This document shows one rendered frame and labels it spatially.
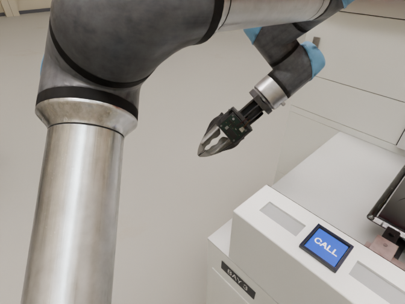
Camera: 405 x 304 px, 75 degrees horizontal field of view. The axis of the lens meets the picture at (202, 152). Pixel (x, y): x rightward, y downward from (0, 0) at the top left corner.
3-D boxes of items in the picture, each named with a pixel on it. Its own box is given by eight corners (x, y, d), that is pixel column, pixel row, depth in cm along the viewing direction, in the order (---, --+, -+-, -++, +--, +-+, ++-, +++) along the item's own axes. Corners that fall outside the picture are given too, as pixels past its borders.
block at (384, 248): (371, 243, 48) (378, 233, 47) (392, 255, 46) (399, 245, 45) (353, 271, 44) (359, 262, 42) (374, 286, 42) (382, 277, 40)
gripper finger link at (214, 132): (186, 149, 64) (214, 124, 62) (191, 145, 70) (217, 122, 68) (194, 159, 64) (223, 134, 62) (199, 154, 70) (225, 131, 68)
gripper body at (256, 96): (211, 123, 61) (252, 86, 58) (216, 120, 69) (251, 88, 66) (234, 148, 61) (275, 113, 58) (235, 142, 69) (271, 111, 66)
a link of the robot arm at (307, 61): (298, 37, 61) (318, 64, 64) (261, 70, 64) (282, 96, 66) (312, 35, 54) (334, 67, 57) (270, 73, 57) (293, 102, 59)
